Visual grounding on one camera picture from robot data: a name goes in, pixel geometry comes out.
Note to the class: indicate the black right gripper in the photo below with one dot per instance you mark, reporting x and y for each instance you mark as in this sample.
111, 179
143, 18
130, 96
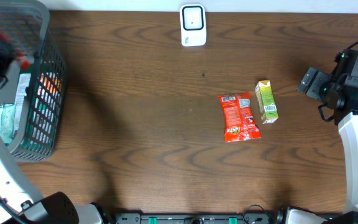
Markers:
312, 91

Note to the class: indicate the yellow green juice carton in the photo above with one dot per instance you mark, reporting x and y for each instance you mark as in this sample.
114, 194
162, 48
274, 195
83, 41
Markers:
266, 102

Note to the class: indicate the red snack bag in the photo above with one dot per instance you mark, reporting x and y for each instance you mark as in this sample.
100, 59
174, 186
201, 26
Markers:
239, 121

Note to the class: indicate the light green wet wipes pack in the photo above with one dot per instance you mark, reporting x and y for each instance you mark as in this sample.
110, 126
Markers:
7, 115

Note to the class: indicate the small red Nescafe packet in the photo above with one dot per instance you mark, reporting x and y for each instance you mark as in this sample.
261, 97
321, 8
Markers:
20, 56

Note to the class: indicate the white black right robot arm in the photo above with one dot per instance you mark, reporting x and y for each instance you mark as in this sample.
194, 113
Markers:
339, 93

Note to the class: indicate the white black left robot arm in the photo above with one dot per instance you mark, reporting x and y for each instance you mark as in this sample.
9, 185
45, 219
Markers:
20, 200

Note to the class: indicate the white barcode scanner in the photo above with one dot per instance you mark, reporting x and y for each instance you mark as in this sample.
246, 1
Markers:
193, 25

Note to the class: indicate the grey plastic shopping basket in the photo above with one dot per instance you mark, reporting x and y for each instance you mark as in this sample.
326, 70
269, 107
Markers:
37, 87

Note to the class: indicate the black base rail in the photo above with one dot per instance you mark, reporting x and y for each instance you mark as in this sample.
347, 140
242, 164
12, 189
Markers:
234, 218

